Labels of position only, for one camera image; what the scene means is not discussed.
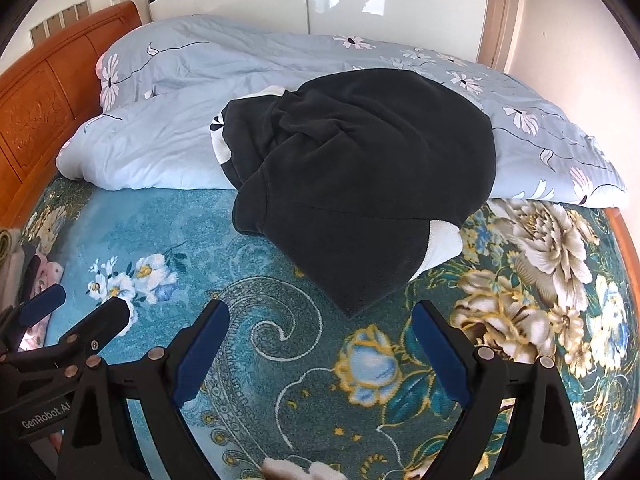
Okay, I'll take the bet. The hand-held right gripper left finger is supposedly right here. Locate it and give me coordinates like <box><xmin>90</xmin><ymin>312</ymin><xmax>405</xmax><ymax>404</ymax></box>
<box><xmin>59</xmin><ymin>299</ymin><xmax>231</xmax><ymax>480</ymax></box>

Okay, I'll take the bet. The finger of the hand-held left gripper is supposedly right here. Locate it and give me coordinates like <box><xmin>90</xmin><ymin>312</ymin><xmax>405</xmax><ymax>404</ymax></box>
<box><xmin>47</xmin><ymin>296</ymin><xmax>132</xmax><ymax>378</ymax></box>
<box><xmin>0</xmin><ymin>284</ymin><xmax>67</xmax><ymax>356</ymax></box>

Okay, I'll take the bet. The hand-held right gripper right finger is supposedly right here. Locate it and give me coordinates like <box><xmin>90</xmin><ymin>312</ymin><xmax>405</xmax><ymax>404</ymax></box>
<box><xmin>411</xmin><ymin>300</ymin><xmax>586</xmax><ymax>480</ymax></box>

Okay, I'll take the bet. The black fleece garment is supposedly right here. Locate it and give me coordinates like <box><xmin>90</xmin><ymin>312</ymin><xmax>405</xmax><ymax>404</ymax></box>
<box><xmin>210</xmin><ymin>67</ymin><xmax>497</xmax><ymax>318</ymax></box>

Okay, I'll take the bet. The pile of clothes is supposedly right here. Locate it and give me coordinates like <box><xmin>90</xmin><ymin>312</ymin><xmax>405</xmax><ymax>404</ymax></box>
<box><xmin>0</xmin><ymin>227</ymin><xmax>66</xmax><ymax>351</ymax></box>

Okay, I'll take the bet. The teal floral blanket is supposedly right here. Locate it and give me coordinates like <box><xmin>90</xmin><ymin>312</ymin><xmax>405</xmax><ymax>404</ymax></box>
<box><xmin>20</xmin><ymin>175</ymin><xmax>636</xmax><ymax>480</ymax></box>

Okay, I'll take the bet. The white fluffy cloth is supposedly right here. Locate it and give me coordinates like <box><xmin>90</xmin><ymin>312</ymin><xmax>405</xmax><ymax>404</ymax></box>
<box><xmin>262</xmin><ymin>456</ymin><xmax>346</xmax><ymax>480</ymax></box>

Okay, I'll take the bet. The light blue floral quilt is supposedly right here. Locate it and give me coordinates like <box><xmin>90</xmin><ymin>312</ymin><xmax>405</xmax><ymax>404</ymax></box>
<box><xmin>55</xmin><ymin>15</ymin><xmax>628</xmax><ymax>211</ymax></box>

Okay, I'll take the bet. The wooden headboard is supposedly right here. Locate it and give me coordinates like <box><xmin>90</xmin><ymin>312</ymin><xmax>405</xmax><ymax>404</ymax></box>
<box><xmin>0</xmin><ymin>1</ymin><xmax>143</xmax><ymax>226</ymax></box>

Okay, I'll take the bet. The wooden bed side rail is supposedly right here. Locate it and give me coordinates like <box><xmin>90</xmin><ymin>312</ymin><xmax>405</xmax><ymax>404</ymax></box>
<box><xmin>605</xmin><ymin>207</ymin><xmax>640</xmax><ymax>311</ymax></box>

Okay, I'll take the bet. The grey wall panel strip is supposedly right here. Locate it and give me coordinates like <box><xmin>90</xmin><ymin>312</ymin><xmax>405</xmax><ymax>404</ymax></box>
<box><xmin>29</xmin><ymin>1</ymin><xmax>93</xmax><ymax>47</ymax></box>

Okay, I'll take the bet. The pink door frame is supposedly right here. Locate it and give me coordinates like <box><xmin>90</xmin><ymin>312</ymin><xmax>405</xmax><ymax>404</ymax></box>
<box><xmin>477</xmin><ymin>0</ymin><xmax>538</xmax><ymax>76</ymax></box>

